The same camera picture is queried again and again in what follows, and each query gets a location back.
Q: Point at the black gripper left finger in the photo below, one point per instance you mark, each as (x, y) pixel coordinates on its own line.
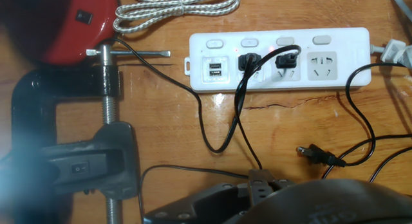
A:
(199, 208)

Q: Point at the red desk lamp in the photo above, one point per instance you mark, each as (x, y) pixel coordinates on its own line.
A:
(64, 40)

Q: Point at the white power strip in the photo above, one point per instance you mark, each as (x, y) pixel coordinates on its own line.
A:
(351, 40)

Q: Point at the green clamp desk lamp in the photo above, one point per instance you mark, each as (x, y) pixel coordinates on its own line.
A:
(106, 159)

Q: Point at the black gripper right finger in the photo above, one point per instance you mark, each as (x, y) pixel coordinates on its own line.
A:
(284, 183)

